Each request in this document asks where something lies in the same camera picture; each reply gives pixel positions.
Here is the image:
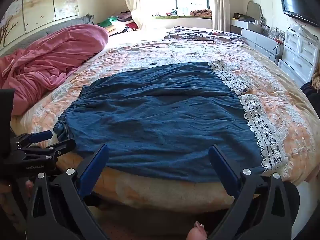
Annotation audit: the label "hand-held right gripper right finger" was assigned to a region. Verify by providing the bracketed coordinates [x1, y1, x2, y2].
[207, 144, 300, 240]

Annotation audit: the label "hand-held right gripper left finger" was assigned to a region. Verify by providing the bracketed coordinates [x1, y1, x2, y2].
[26, 144, 110, 240]

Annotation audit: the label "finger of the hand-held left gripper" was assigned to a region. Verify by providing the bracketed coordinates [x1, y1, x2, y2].
[15, 130, 53, 146]
[15, 138, 76, 162]

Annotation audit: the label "blue pants with lace trim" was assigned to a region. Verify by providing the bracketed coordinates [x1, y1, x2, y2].
[54, 60, 290, 183]

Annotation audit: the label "person's left hand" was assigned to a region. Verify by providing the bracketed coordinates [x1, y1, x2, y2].
[24, 179, 35, 197]

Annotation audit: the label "pink blanket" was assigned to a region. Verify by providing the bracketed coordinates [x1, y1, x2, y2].
[0, 24, 110, 116]

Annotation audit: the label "peach bed cover white print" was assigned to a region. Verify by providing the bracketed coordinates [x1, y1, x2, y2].
[10, 26, 320, 213]

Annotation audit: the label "dark cloth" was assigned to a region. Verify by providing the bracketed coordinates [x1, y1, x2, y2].
[299, 81, 320, 121]

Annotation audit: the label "grey headboard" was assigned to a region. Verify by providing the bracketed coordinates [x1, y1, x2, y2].
[0, 17, 93, 58]

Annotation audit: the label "grey pillow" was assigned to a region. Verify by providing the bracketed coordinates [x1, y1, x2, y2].
[81, 13, 95, 26]

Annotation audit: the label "grey vanity desk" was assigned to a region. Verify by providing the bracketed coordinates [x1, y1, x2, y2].
[230, 19, 286, 58]

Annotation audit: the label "pile of folded clothes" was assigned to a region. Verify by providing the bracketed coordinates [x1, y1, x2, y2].
[97, 11, 138, 37]

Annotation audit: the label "white dresser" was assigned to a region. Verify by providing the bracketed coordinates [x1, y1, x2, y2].
[277, 27, 320, 83]

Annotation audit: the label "pink cloth on windowsill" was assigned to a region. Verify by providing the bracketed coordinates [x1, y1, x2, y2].
[189, 8, 213, 18]

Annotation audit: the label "green windowsill mat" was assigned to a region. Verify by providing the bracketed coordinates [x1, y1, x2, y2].
[153, 14, 213, 20]

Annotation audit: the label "cloud-shaped mirror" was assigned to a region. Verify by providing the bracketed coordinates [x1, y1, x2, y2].
[246, 0, 263, 21]

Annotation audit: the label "cream curtain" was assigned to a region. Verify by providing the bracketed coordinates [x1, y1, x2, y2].
[211, 0, 232, 32]

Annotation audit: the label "white sheer curtain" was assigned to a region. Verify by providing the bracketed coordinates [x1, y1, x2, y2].
[123, 0, 155, 31]

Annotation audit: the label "black television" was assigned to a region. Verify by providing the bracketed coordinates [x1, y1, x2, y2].
[279, 0, 320, 28]

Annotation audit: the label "blossom tree wall painting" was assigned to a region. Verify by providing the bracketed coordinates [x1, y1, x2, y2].
[0, 0, 80, 51]

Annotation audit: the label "black cable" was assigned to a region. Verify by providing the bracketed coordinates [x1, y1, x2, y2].
[272, 41, 284, 64]

